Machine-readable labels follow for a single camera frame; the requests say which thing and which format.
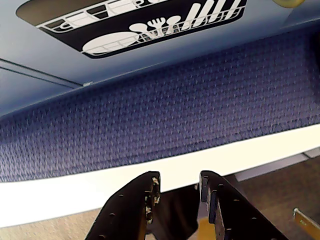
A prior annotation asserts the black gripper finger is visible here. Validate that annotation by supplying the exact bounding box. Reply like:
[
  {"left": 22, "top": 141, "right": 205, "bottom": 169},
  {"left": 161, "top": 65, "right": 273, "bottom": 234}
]
[
  {"left": 199, "top": 170, "right": 291, "bottom": 240},
  {"left": 84, "top": 170, "right": 161, "bottom": 240}
]

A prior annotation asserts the blue door with dishwasher print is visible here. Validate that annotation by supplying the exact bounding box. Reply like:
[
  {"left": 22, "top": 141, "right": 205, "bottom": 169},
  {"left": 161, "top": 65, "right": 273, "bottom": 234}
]
[{"left": 0, "top": 0, "right": 320, "bottom": 88}]

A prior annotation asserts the blue woven mat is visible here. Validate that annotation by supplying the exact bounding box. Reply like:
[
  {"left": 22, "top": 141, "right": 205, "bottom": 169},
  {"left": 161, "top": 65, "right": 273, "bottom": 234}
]
[{"left": 0, "top": 24, "right": 320, "bottom": 183}]

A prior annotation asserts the blue wooden toy kitchen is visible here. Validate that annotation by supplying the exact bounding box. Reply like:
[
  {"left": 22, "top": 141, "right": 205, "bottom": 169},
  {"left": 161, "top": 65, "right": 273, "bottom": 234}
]
[{"left": 0, "top": 0, "right": 320, "bottom": 118}]

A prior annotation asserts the metal bracket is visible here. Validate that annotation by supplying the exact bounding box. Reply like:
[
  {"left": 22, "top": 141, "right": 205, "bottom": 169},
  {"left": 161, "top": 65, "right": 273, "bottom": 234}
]
[{"left": 292, "top": 207, "right": 320, "bottom": 234}]

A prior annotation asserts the gold door handle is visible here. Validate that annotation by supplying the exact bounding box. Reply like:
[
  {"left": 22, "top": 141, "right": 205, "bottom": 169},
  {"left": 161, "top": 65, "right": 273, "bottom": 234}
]
[{"left": 271, "top": 0, "right": 305, "bottom": 9}]

